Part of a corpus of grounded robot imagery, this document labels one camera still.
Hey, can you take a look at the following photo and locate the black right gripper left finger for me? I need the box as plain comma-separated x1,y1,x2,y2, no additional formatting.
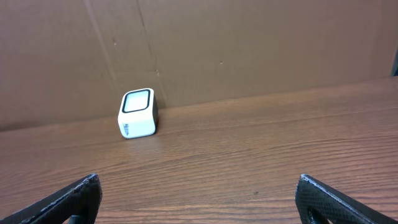
1,173,102,224

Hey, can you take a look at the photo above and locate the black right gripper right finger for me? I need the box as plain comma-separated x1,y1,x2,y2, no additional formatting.
295,174,397,224

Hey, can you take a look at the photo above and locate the white barcode scanner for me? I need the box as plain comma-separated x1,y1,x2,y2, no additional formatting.
118,88,158,139

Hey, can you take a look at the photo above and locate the green metal frame post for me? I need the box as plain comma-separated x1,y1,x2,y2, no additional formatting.
391,51,398,77

